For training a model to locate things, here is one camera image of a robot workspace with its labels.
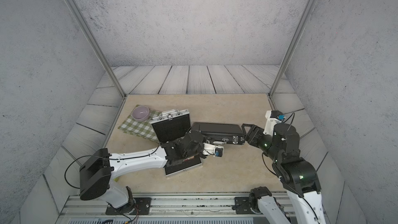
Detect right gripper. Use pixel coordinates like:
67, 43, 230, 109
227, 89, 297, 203
241, 122, 282, 163

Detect black poker case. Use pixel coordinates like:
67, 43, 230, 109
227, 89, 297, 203
191, 122, 245, 145

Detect silver aluminium poker case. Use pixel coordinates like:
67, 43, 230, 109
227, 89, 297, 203
150, 110, 202, 176

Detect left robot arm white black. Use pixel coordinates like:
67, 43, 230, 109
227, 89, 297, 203
78, 132, 223, 209

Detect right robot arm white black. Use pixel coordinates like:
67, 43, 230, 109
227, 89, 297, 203
242, 123, 325, 224

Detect green white checkered cloth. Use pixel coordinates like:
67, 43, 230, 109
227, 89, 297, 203
118, 108, 161, 143

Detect lilac ceramic bowl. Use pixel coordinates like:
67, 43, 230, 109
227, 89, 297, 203
131, 105, 150, 122

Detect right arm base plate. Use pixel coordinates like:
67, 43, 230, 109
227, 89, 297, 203
232, 196, 260, 215

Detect aluminium front rail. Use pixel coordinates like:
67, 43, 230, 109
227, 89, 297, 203
56, 192, 267, 224

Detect right aluminium frame post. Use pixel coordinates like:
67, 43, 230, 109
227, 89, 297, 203
268, 0, 317, 99

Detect aluminium frame post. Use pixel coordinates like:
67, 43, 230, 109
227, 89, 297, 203
268, 0, 317, 99
64, 0, 126, 99

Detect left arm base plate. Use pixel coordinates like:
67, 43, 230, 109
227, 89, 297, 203
105, 197, 152, 216

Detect left aluminium frame post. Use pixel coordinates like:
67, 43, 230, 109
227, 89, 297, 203
64, 0, 126, 99

